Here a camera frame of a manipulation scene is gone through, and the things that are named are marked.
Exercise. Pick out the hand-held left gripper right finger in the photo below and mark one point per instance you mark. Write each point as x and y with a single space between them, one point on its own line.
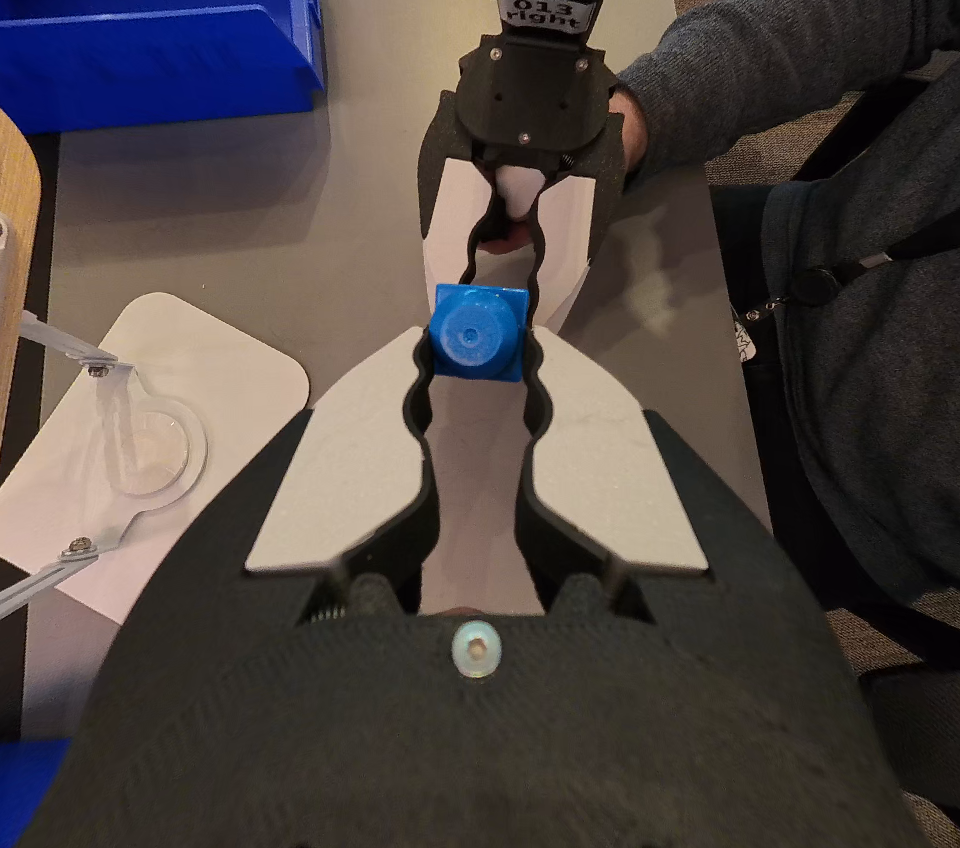
607 481

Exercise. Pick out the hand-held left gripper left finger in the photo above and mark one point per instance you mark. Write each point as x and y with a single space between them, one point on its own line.
352 473

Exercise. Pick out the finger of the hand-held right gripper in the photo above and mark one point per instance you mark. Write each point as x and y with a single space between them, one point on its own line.
454 218
570 233

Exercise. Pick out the blue toy block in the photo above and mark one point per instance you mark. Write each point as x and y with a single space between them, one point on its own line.
476 334

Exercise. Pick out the blue plastic bin with tag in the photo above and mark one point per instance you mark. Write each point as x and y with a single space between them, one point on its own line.
30 795

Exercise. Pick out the person's right forearm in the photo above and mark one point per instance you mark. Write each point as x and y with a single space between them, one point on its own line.
787 23

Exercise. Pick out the grey desk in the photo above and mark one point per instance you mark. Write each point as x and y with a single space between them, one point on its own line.
262 211

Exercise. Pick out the person's right hand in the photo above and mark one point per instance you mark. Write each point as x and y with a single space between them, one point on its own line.
636 132

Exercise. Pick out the wooden book stand white base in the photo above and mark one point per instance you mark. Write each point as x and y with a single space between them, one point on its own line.
225 376

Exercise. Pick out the person's torso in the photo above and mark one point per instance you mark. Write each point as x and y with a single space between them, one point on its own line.
885 376

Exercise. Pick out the plain blue plastic bin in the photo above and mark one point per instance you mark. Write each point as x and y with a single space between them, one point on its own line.
150 38

